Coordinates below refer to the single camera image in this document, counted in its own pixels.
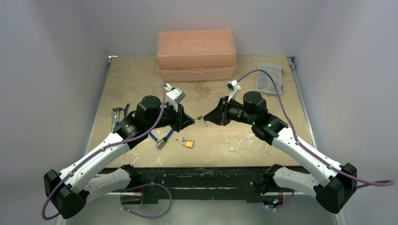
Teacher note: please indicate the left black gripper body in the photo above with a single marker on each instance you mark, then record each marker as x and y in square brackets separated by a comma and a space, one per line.
[170, 116]

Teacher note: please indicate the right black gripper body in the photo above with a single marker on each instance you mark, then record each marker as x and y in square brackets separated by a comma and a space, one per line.
[223, 111]

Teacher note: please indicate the small silver keys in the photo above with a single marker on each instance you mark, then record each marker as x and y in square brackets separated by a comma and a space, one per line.
[201, 118]

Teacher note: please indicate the blue cable lock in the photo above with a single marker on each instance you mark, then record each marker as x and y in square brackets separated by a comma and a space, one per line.
[161, 142]

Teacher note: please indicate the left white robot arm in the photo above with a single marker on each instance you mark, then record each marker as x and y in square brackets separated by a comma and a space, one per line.
[70, 189]

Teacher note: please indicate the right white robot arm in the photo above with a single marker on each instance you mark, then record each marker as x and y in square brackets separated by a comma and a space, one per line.
[329, 182]

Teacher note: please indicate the brass padlock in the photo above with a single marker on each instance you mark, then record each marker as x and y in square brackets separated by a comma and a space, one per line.
[187, 143]

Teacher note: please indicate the silver wrench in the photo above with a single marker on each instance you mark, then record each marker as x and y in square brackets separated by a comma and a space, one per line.
[115, 118]

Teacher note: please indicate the pink plastic toolbox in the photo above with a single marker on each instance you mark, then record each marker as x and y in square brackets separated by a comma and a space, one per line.
[196, 55]

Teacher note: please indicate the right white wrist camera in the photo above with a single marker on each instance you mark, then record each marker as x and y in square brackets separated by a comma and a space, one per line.
[234, 88]

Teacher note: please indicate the blue handled pliers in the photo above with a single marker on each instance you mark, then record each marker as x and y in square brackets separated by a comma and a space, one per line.
[126, 110]

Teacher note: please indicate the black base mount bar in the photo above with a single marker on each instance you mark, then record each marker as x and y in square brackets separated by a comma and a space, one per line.
[244, 183]

